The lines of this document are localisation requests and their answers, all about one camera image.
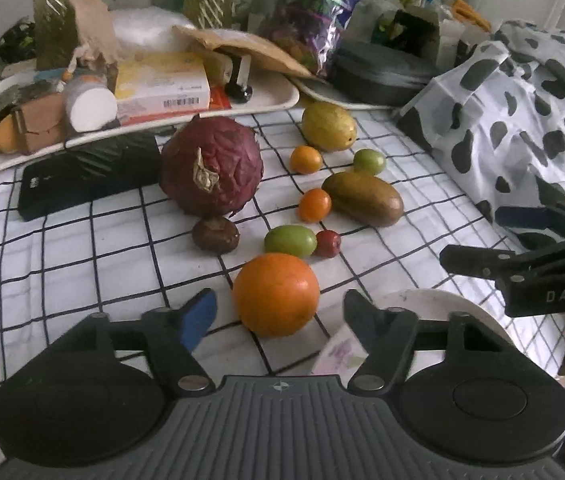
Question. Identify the small orange kumquat far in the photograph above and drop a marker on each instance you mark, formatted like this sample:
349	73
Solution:
305	160

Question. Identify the torn brown paper bag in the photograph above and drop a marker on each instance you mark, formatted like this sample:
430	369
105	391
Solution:
97	46

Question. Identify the small red fruit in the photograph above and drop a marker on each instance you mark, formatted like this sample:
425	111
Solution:
328	244

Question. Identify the white tray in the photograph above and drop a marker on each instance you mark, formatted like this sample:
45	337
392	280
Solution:
323	92
272	92

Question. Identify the small orange kumquat near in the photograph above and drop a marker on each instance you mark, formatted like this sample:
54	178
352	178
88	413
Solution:
314	206

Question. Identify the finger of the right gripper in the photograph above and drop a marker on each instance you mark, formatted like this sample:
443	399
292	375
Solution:
497	263
551	218

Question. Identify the brown cardboard small box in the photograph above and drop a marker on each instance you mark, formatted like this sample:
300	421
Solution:
40	123

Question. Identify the black power bank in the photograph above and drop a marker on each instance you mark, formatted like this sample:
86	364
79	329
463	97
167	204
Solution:
80	175

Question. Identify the small orange kumquat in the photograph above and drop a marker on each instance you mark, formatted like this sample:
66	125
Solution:
314	206
305	160

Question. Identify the white floral plate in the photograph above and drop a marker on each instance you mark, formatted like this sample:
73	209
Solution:
343	354

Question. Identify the red cabbage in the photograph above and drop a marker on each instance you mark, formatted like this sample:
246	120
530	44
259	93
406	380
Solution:
211	167

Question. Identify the large orange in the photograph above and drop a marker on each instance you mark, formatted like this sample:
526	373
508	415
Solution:
276	295

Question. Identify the brown paper envelope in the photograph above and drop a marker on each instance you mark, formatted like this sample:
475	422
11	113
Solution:
264	53

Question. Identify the white tray right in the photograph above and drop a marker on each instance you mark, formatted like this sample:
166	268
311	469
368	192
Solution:
323	92

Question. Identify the yellow white box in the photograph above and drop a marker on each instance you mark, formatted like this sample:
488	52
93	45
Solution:
161	83

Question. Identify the brown green mango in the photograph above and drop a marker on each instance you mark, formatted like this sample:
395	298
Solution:
365	198

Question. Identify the white cylinder jar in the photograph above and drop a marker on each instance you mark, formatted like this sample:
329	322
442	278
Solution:
89	103

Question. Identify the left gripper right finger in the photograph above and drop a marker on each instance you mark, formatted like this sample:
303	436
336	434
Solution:
391	337

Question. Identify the green plum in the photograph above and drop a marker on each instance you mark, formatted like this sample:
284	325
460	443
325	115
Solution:
297	241
369	161

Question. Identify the white tray left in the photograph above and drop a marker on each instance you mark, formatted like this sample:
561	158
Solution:
272	92

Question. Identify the checked tablecloth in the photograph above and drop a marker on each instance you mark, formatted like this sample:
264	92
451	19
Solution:
133	252

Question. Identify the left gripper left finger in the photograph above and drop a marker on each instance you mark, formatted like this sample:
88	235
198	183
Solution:
168	337

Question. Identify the dark grey zip case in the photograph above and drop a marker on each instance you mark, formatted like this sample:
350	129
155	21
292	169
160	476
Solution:
373	74

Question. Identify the dark brown round fruit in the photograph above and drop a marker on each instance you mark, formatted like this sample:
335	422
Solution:
216	235

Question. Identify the cow print cloth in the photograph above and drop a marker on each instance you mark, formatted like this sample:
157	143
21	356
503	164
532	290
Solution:
496	123

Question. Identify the yellow pear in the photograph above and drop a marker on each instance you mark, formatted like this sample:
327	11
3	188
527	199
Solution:
328	127

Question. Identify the plant trunk left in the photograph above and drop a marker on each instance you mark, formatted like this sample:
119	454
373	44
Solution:
55	33

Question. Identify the purple foil snack bag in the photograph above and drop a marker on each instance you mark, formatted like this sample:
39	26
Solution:
310	30

